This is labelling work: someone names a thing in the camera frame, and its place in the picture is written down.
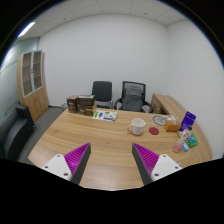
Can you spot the dark brown box left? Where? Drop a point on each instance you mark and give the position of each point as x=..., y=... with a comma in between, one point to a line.
x=72, y=102

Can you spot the wooden cabinet with glass doors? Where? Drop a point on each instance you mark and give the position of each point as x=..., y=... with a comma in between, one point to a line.
x=31, y=83

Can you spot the grey backpack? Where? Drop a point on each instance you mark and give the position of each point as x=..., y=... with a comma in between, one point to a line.
x=132, y=100

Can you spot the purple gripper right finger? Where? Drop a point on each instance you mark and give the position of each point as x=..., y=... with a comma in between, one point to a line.
x=152, y=166

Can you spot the colourful printed sheet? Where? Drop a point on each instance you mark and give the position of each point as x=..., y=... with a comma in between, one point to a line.
x=105, y=115

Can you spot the white ceramic mug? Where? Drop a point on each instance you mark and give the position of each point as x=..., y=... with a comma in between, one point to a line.
x=136, y=127

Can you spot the clear plastic water bottle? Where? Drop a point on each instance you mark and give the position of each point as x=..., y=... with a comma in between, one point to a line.
x=183, y=138

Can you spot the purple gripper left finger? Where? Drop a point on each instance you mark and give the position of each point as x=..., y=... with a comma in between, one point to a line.
x=70, y=166

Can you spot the wooden tissue box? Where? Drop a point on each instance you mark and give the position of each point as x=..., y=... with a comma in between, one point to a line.
x=171, y=125

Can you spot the purple standing card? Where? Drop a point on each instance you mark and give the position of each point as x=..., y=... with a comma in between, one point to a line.
x=187, y=121

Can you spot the brown cardboard box stack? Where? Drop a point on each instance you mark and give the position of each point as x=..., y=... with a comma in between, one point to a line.
x=86, y=105

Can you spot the black mesh office chair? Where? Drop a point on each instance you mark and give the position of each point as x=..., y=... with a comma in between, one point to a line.
x=125, y=84

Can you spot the blue small packet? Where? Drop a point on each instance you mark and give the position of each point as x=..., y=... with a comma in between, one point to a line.
x=185, y=147

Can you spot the black office chair left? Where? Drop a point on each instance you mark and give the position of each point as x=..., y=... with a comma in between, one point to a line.
x=102, y=90

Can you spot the black leather sofa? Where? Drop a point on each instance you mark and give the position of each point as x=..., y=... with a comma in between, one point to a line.
x=15, y=130

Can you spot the green small packet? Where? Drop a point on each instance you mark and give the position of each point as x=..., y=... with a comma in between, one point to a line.
x=192, y=141

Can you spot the round patterned plate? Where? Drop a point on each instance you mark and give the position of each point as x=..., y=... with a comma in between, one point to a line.
x=159, y=119

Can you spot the wooden side desk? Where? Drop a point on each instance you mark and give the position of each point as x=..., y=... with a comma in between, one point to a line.
x=167, y=105

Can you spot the ceiling light strip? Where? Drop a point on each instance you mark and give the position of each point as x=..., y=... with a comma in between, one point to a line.
x=26, y=29

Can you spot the red round coaster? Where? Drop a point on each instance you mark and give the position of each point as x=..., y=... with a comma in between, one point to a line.
x=153, y=131

